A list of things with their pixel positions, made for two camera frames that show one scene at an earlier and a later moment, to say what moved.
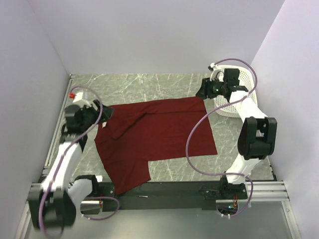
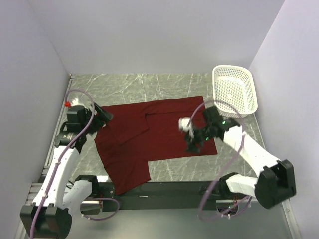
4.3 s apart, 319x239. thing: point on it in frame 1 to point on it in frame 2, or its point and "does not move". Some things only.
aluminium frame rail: (261, 190) does not move
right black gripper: (205, 90) to (191, 146)
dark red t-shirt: (134, 132) does not move
